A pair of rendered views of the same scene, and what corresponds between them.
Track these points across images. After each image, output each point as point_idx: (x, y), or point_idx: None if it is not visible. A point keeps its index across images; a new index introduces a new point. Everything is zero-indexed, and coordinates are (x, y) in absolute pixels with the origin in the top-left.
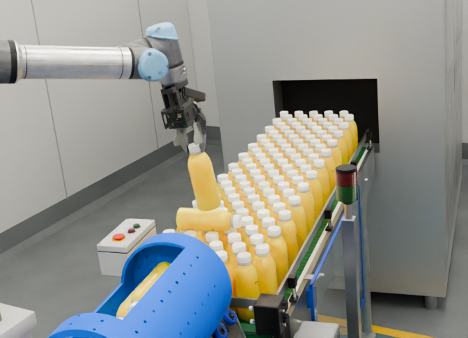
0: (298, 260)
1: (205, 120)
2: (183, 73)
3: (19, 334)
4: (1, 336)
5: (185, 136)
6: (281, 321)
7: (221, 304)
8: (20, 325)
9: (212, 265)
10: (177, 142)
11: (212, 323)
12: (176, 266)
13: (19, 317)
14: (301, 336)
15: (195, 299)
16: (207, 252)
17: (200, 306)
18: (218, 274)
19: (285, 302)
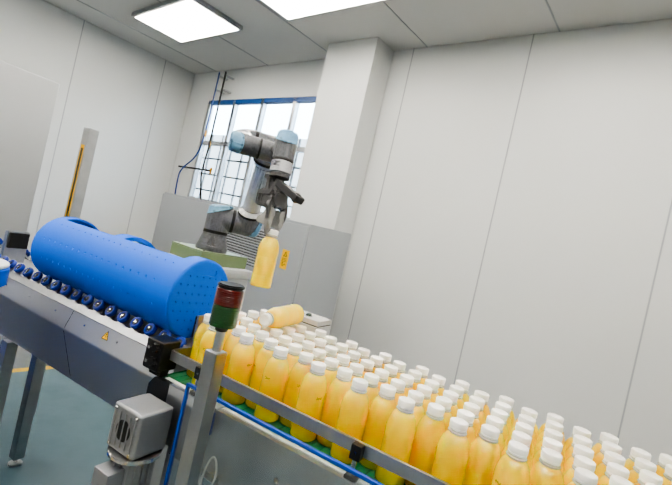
0: (234, 385)
1: (268, 207)
2: (273, 165)
3: None
4: None
5: (277, 223)
6: (147, 354)
7: (149, 294)
8: None
9: (168, 272)
10: (272, 224)
11: (137, 294)
12: (164, 254)
13: None
14: (148, 396)
15: (138, 266)
16: (179, 267)
17: (136, 272)
18: (163, 278)
19: (153, 343)
